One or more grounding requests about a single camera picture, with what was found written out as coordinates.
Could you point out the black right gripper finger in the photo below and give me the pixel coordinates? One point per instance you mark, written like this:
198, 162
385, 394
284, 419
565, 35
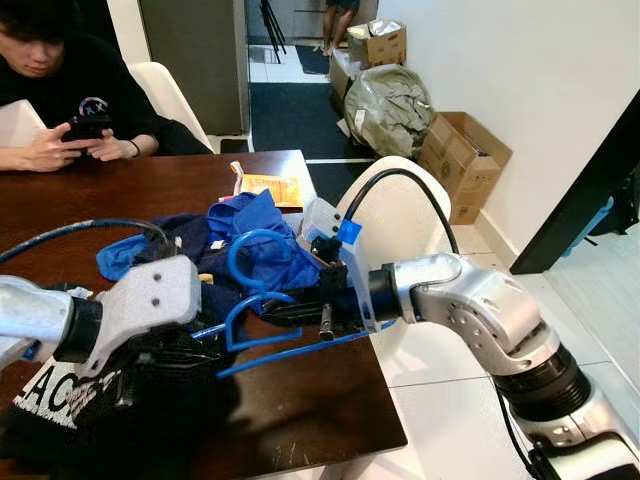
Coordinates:
295, 318
295, 301

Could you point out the blue plastic hanger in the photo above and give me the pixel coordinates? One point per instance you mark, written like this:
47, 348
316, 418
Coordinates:
300, 350

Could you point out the dark navy knit garment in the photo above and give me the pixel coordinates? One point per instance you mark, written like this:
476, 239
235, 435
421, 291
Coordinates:
60, 420

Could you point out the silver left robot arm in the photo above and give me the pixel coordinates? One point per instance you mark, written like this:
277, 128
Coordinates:
30, 310

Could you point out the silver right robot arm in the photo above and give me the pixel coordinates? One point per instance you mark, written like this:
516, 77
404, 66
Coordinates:
500, 320

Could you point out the bright blue garment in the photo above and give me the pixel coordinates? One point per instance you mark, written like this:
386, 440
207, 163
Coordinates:
260, 215

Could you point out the white chair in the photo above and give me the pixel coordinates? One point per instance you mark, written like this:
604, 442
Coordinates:
165, 95
400, 215
18, 122

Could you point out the yellow packet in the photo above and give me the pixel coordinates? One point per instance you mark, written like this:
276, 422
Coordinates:
270, 190

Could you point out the navy sweatshirt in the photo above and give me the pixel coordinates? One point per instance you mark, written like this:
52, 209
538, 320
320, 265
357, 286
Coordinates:
185, 235

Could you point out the open cardboard box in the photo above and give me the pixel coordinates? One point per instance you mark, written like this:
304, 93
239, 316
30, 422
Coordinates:
450, 170

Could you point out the dark floor mat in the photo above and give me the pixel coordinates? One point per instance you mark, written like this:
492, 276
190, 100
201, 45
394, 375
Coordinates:
290, 120

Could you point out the olive green bag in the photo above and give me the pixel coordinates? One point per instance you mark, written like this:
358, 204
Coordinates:
390, 110

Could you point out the flat cardboard box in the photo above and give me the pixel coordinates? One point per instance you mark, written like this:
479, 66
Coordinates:
340, 75

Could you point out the black smartphone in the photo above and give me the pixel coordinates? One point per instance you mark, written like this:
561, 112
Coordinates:
88, 127

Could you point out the cardboard box with silver wrap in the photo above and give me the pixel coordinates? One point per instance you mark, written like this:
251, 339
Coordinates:
385, 48

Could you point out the black door panel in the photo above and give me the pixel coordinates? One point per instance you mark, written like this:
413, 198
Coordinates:
600, 175

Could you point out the person with bare legs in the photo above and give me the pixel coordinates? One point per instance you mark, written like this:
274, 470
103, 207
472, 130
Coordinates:
335, 25

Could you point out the black tripod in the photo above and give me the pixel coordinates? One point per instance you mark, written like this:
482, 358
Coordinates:
268, 20

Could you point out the person in black shirt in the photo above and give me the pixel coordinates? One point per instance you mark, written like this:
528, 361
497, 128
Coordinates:
90, 80

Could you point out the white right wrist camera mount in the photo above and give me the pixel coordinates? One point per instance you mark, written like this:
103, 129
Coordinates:
320, 220

